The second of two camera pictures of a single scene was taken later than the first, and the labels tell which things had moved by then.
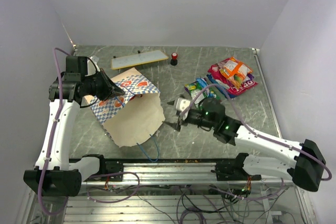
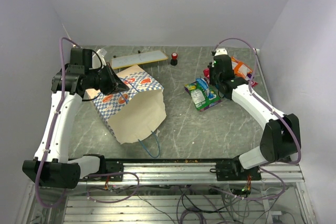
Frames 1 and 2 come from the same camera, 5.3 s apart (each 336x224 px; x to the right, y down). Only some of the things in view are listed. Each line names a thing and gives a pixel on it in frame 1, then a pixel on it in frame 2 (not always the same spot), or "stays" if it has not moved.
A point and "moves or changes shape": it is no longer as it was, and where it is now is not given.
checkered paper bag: [132, 118] moves or changes shape
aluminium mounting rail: [178, 174] stays
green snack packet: [193, 89] stays
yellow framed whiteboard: [137, 59] stays
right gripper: [176, 126] → [211, 68]
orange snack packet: [234, 70] stays
